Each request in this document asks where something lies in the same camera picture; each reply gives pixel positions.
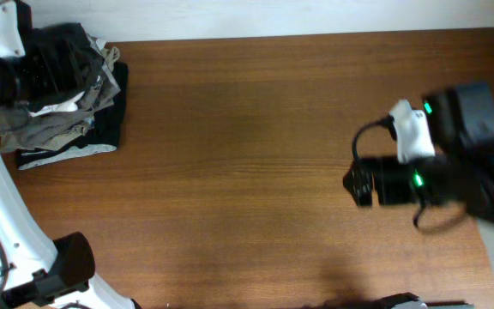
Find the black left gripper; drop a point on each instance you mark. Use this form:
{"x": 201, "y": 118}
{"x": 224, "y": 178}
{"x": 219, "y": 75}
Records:
{"x": 52, "y": 56}

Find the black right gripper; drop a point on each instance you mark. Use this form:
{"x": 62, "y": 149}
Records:
{"x": 376, "y": 181}

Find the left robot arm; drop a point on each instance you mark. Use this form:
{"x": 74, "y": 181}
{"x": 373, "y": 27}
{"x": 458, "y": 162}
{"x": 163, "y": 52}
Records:
{"x": 35, "y": 268}

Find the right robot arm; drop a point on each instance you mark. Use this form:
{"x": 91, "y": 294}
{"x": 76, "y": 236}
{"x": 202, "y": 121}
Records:
{"x": 445, "y": 153}

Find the white folded garment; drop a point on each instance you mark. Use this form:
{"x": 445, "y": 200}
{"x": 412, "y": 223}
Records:
{"x": 67, "y": 106}

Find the beige folded garment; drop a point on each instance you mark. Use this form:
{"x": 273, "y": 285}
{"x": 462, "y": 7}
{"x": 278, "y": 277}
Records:
{"x": 101, "y": 56}

